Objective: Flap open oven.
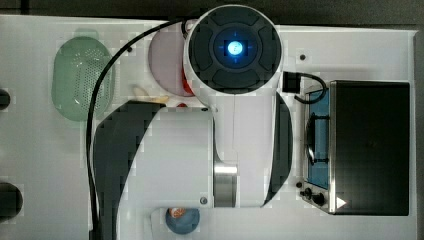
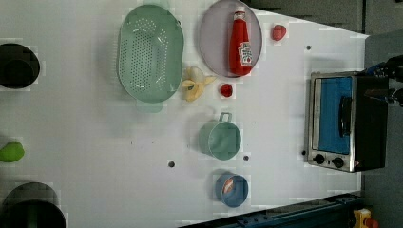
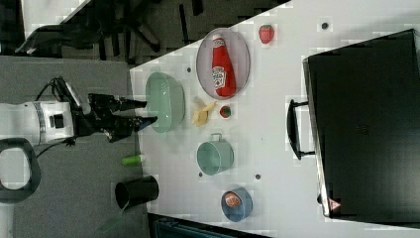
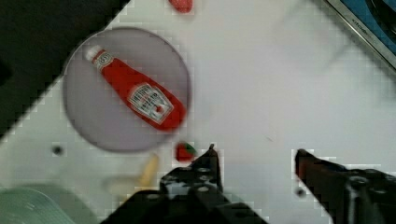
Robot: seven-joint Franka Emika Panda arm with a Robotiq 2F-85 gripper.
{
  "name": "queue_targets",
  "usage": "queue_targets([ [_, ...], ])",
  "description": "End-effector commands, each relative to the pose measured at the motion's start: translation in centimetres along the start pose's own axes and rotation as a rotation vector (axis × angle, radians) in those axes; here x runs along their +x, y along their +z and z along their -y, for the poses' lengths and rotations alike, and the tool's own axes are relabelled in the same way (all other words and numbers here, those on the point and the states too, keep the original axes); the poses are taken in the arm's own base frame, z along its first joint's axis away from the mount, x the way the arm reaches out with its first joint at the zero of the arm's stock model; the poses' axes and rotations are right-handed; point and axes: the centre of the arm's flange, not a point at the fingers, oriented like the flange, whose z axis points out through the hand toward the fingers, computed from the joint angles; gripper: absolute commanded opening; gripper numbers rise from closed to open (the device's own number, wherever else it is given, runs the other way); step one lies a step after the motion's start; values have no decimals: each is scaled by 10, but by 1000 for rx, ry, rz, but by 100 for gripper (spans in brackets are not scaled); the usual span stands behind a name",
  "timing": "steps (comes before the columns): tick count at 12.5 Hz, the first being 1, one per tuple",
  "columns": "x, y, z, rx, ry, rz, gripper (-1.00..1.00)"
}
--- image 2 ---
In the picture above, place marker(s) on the yellow emergency stop button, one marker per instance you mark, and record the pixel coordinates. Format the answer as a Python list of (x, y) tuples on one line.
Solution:
[(364, 219)]

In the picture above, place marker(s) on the green pear toy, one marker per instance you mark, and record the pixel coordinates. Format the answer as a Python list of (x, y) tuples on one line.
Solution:
[(12, 152)]

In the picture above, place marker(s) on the peeled banana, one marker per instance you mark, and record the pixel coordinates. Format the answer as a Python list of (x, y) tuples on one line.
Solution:
[(195, 84)]

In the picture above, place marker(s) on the large red strawberry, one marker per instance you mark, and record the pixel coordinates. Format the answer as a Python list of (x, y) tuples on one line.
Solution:
[(278, 32)]

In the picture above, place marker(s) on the black robot base upper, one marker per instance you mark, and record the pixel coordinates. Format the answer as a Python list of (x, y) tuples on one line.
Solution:
[(19, 66)]

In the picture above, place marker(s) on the orange slice toy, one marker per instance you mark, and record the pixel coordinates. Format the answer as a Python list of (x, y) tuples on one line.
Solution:
[(228, 186)]

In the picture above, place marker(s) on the black robot base lower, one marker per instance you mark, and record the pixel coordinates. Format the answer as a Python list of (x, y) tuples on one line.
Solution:
[(32, 205)]

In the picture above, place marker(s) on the small red strawberry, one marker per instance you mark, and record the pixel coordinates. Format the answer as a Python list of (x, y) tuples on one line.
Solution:
[(226, 90)]

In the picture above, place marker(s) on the blue table frame rail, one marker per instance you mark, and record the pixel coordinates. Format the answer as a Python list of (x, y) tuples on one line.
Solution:
[(332, 212)]

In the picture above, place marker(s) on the black toaster oven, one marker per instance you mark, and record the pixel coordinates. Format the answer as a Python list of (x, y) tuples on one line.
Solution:
[(363, 117)]

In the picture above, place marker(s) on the red ketchup bottle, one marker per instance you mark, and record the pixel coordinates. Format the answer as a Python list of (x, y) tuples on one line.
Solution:
[(240, 52)]

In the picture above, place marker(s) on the green perforated colander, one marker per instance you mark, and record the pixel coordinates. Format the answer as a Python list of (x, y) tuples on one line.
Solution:
[(150, 54)]

